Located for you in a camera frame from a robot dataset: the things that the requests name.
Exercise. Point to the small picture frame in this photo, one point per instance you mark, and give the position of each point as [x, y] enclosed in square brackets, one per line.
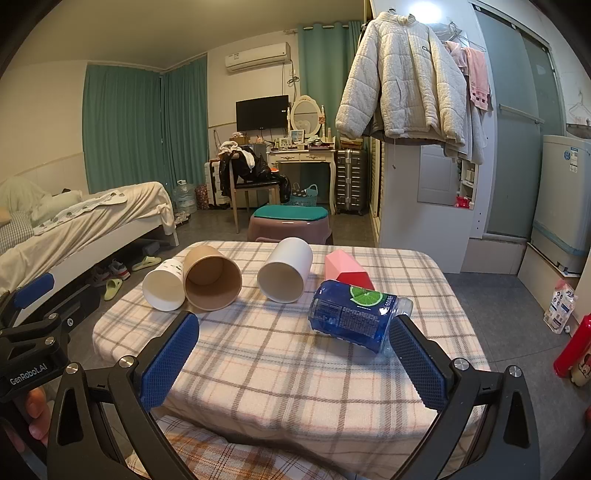
[297, 137]

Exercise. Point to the wide green curtain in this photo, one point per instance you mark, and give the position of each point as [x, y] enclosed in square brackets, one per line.
[124, 129]

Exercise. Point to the grey hanging garment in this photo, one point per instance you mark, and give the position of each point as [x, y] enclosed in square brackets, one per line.
[475, 134]

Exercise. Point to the white plastic cup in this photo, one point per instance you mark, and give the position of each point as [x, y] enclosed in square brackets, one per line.
[286, 261]

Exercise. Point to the oval white mirror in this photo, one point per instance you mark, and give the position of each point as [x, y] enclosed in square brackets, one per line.
[305, 113]

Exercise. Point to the floral white cloth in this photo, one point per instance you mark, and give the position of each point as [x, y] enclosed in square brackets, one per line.
[78, 210]

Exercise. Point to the white air conditioner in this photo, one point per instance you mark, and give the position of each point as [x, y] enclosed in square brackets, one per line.
[258, 56]

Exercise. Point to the teal plastic basket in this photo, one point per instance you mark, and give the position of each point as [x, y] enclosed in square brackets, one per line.
[304, 197]

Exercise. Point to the plaid tablecloth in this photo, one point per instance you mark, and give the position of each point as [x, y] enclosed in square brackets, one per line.
[277, 369]

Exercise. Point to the white puffer jacket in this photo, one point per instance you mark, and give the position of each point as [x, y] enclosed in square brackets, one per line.
[401, 78]

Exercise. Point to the pink faceted cup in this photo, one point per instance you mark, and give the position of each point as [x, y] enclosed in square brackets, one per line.
[341, 267]

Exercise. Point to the grey sneakers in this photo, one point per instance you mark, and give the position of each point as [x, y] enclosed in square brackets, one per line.
[111, 272]

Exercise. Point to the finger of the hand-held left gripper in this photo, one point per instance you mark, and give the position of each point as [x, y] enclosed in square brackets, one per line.
[32, 290]
[46, 328]

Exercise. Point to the bed with white sheet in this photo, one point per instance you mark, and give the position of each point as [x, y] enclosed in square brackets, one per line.
[92, 226]

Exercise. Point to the black television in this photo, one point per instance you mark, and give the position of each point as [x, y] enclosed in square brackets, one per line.
[262, 113]

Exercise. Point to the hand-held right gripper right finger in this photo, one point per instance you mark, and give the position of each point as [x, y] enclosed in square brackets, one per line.
[418, 369]

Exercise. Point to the purple stool with green cushion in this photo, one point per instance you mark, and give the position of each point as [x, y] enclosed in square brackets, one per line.
[291, 221]

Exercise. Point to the pink towel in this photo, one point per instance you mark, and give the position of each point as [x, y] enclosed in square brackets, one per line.
[478, 78]

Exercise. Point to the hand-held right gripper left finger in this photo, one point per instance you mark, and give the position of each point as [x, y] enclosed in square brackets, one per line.
[168, 360]

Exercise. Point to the green slipper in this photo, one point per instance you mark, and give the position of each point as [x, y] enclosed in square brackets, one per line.
[113, 290]
[147, 263]

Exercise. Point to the red bottle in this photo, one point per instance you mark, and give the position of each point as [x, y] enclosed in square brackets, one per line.
[575, 350]

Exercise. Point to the wooden chair with clothes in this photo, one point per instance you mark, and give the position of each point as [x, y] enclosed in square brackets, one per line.
[244, 175]

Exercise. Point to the large water jug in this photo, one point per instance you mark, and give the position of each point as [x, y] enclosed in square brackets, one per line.
[184, 196]

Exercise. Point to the small white paper cup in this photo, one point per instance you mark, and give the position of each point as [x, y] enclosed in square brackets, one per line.
[161, 288]

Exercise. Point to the frosted glass sliding door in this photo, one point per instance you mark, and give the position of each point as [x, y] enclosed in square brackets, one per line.
[508, 138]

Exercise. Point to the white washing machine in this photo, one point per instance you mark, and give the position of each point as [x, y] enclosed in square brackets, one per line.
[561, 203]

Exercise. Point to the white plastic packet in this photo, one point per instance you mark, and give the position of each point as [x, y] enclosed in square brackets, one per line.
[561, 304]

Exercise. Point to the brown paper cup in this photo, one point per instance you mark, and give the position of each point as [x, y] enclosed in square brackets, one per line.
[212, 281]

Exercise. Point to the white suitcase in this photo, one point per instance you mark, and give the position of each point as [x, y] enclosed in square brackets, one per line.
[212, 182]

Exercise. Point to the red patterned bag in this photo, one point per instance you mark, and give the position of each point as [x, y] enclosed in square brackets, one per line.
[202, 197]

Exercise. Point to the white dressing table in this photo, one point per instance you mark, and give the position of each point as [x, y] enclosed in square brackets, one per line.
[300, 158]

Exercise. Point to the person's left hand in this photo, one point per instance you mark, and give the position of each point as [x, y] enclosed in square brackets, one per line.
[36, 413]

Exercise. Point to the narrow green curtain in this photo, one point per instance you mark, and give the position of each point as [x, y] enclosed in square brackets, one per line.
[318, 64]

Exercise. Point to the silver suitcase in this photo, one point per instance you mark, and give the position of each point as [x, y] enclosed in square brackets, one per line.
[350, 182]

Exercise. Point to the checked grey pillow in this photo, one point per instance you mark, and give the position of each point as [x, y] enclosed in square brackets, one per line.
[14, 230]

